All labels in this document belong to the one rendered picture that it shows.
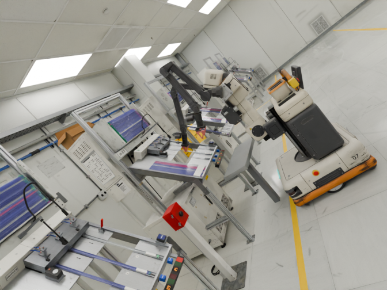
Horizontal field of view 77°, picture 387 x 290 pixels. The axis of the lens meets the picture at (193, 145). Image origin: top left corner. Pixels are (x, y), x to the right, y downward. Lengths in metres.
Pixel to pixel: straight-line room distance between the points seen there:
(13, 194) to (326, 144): 2.10
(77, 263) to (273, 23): 9.27
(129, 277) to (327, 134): 1.62
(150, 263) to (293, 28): 9.17
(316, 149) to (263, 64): 8.00
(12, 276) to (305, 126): 1.99
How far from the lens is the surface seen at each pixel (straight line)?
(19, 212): 1.74
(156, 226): 2.67
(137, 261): 1.53
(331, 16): 10.03
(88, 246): 1.65
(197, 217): 2.40
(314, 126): 2.02
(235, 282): 2.20
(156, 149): 2.55
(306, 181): 2.13
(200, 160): 2.43
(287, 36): 9.86
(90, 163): 2.59
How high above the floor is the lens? 1.28
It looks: 8 degrees down
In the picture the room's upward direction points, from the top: 41 degrees counter-clockwise
